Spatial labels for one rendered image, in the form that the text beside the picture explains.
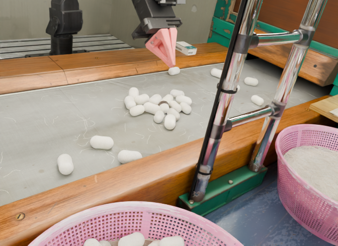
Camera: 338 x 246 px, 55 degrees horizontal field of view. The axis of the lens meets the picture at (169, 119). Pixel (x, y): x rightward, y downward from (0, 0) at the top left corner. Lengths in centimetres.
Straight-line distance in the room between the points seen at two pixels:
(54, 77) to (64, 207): 38
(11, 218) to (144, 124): 31
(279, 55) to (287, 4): 15
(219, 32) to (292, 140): 56
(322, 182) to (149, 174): 31
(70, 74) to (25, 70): 9
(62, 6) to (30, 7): 176
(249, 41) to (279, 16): 64
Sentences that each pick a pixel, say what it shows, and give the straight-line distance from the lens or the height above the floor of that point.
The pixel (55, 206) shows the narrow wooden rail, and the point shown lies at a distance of 40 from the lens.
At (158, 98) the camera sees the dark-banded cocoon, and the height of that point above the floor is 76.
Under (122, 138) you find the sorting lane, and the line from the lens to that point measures 56.
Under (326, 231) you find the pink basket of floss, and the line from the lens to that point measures 59.
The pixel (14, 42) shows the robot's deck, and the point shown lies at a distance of 118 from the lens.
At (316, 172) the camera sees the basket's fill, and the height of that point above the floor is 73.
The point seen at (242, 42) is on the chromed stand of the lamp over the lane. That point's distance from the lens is 39.
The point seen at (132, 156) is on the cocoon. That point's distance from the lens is 49.
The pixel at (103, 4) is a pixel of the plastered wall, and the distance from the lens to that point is 299.
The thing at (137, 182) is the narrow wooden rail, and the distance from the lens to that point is 44.
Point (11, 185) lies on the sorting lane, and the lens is 47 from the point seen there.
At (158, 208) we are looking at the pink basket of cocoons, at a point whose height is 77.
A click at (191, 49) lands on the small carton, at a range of 95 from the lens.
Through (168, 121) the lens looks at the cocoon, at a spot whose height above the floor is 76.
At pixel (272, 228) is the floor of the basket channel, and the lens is 58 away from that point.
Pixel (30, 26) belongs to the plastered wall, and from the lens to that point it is 276.
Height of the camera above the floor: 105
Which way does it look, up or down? 29 degrees down
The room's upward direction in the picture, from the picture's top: 11 degrees clockwise
